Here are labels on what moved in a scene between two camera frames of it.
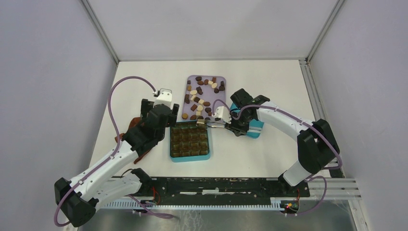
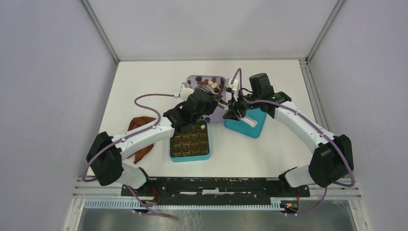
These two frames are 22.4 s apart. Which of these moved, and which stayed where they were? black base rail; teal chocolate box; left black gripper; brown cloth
Moved: left black gripper
Stayed: black base rail; brown cloth; teal chocolate box
